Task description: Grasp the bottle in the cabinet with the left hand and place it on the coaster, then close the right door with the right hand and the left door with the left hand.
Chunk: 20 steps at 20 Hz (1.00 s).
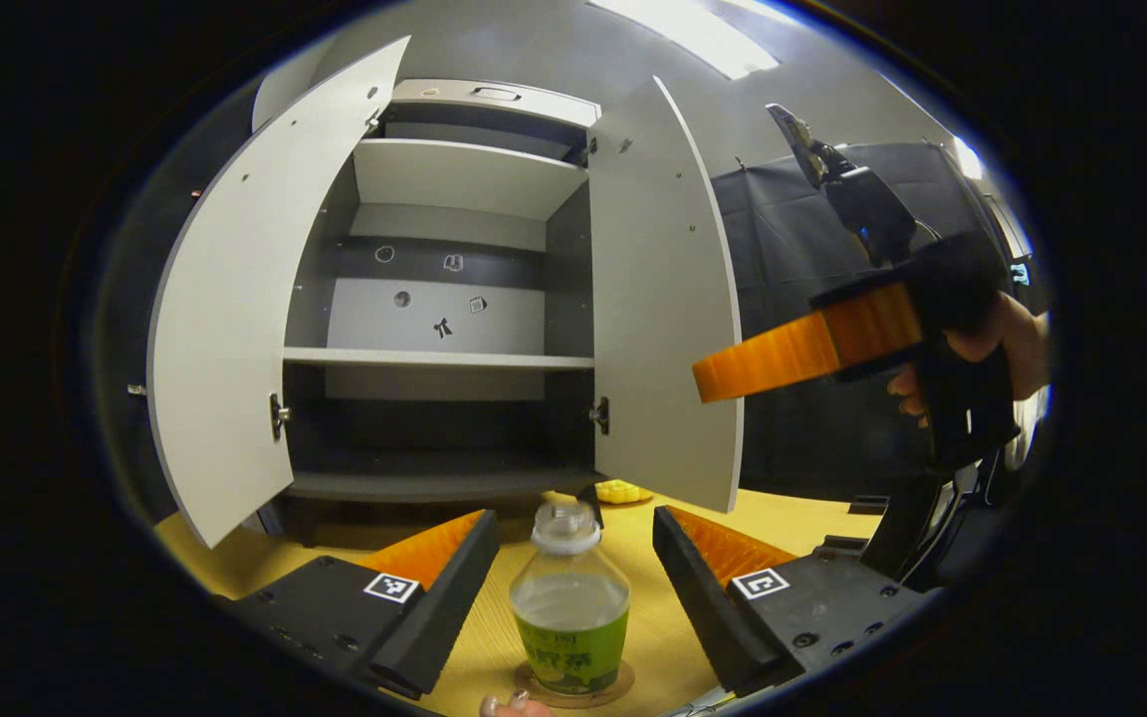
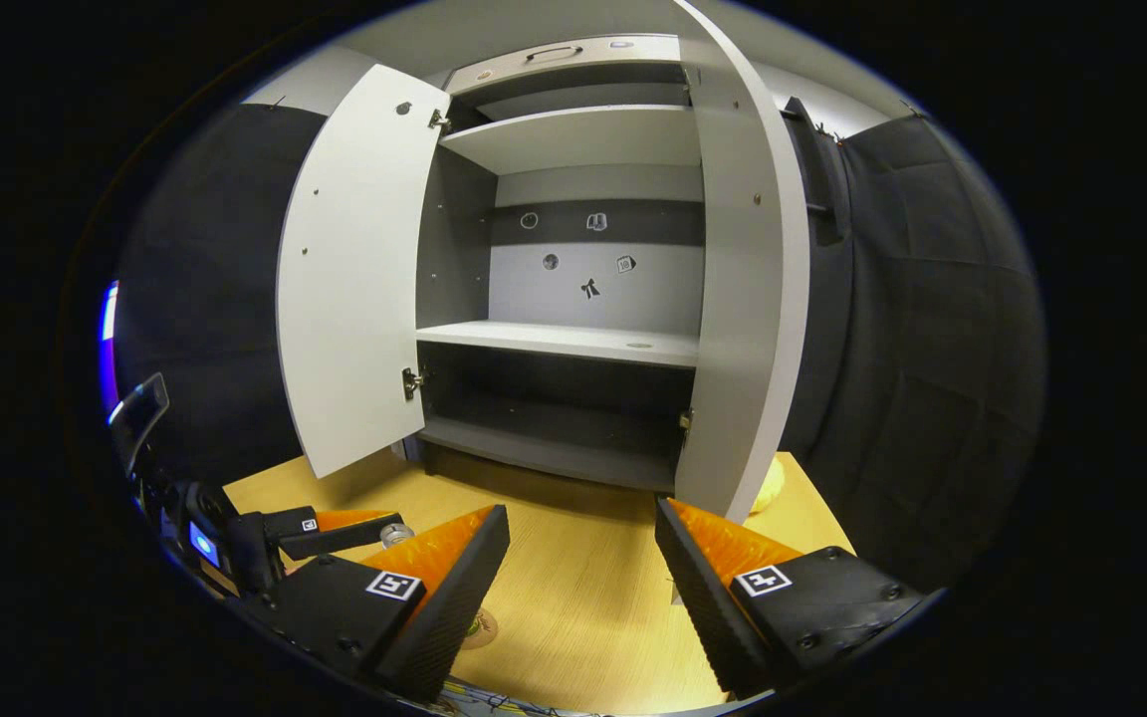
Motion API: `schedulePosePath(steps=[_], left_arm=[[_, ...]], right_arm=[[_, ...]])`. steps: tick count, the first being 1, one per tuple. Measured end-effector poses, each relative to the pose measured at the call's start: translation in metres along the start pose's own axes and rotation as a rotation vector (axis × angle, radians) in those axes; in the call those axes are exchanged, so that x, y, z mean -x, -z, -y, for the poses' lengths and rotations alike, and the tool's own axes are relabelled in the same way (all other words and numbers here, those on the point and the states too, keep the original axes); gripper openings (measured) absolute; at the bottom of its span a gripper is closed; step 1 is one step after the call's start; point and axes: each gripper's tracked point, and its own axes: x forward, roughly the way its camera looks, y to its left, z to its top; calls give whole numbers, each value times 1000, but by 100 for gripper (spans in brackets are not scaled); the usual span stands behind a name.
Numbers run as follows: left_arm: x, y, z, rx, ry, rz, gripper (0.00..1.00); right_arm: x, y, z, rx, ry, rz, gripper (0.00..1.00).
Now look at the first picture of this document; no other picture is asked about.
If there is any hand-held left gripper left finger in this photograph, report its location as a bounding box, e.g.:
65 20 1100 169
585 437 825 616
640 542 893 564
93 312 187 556
220 510 502 701

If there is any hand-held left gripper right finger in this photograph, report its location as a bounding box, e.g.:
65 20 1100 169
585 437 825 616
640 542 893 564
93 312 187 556
653 505 938 696

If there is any round brown coaster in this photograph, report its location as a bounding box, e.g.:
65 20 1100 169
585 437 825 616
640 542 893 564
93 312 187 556
514 657 636 710

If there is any clear bottle with green label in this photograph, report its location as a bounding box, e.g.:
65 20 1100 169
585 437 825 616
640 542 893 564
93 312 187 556
510 501 631 696

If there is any white cabinet door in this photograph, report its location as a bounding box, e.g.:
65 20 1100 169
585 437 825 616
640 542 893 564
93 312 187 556
145 37 412 550
588 76 744 514

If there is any white and grey cabinet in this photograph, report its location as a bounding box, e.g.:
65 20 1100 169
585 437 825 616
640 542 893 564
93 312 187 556
145 35 746 551

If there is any beige cabinet drawer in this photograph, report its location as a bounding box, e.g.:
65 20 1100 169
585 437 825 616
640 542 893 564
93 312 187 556
389 78 602 128

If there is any white cabinet shelf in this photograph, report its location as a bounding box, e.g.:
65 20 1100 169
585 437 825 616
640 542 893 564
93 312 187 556
352 137 589 222

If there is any large ceiling light panel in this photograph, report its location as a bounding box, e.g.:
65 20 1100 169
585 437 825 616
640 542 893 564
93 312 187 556
588 0 782 81

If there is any black hanging strap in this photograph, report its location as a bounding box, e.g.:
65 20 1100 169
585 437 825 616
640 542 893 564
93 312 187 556
857 470 983 589

